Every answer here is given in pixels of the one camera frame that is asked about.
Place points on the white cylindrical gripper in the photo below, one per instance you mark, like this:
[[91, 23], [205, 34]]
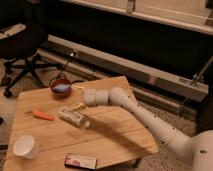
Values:
[[91, 97]]

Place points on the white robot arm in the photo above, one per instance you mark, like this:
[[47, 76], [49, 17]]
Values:
[[197, 151]]

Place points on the metal tripod stand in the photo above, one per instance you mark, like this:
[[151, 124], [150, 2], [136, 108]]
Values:
[[198, 77]]

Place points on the red bowl with blue contents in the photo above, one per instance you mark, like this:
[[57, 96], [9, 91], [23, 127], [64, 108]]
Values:
[[60, 88]]

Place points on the orange carrot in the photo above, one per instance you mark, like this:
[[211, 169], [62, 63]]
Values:
[[41, 115]]

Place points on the black and white box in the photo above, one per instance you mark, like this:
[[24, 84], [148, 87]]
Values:
[[73, 160]]

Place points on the white paper cup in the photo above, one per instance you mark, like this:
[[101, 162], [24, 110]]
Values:
[[26, 147]]

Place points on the black office chair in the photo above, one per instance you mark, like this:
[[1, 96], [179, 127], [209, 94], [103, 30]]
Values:
[[20, 52]]

